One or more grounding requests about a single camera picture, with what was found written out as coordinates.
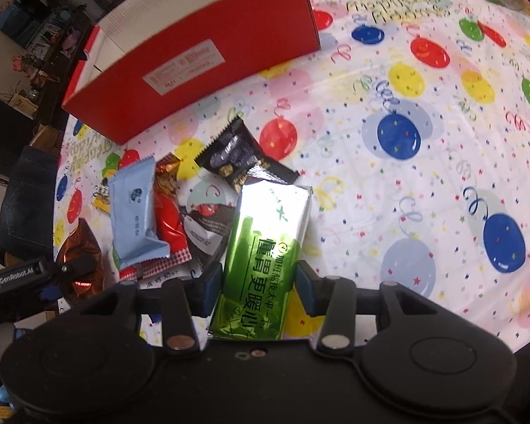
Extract light blue snack packet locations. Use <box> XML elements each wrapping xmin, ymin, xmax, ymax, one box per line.
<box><xmin>110</xmin><ymin>155</ymin><xmax>171</xmax><ymax>271</ymax></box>

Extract red cardboard box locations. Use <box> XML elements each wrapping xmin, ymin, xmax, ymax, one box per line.
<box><xmin>61</xmin><ymin>0</ymin><xmax>321</xmax><ymax>146</ymax></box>

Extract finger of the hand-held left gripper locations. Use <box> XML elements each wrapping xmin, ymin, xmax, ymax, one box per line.
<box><xmin>51</xmin><ymin>260</ymin><xmax>100</xmax><ymax>283</ymax></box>

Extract red checkered snack packet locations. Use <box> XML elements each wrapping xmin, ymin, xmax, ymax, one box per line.
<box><xmin>117</xmin><ymin>247</ymin><xmax>190</xmax><ymax>281</ymax></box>

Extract wooden TV cabinet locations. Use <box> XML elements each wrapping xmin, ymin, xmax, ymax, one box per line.
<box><xmin>0</xmin><ymin>4</ymin><xmax>100</xmax><ymax>98</ymax></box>

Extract brown shiny snack packet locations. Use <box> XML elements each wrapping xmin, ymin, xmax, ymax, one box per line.
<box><xmin>55</xmin><ymin>218</ymin><xmax>104</xmax><ymax>307</ymax></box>

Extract black snack packet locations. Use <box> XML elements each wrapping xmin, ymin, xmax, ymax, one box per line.
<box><xmin>194</xmin><ymin>116</ymin><xmax>298</xmax><ymax>194</ymax></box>

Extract cherry print snack packet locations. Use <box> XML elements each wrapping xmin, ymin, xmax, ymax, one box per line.
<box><xmin>177</xmin><ymin>177</ymin><xmax>235</xmax><ymax>275</ymax></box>

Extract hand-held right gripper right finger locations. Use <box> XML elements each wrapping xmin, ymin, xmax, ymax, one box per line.
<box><xmin>295</xmin><ymin>260</ymin><xmax>429</xmax><ymax>356</ymax></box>

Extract blue jeans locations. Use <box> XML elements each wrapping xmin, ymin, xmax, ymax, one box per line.
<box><xmin>0</xmin><ymin>146</ymin><xmax>65</xmax><ymax>266</ymax></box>

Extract green snack packet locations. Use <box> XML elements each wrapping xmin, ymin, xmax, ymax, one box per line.
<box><xmin>207</xmin><ymin>183</ymin><xmax>313</xmax><ymax>342</ymax></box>

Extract orange gold snack packet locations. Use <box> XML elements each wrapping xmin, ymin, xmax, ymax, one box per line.
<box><xmin>152</xmin><ymin>152</ymin><xmax>182</xmax><ymax>190</ymax></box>

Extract yellow snack packet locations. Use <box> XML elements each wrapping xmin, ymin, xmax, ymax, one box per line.
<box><xmin>92</xmin><ymin>181</ymin><xmax>116</xmax><ymax>210</ymax></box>

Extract balloon print tablecloth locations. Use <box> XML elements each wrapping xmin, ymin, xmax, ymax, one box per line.
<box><xmin>53</xmin><ymin>0</ymin><xmax>530</xmax><ymax>354</ymax></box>

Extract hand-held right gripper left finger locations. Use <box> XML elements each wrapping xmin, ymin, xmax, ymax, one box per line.
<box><xmin>77</xmin><ymin>266</ymin><xmax>224</xmax><ymax>356</ymax></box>

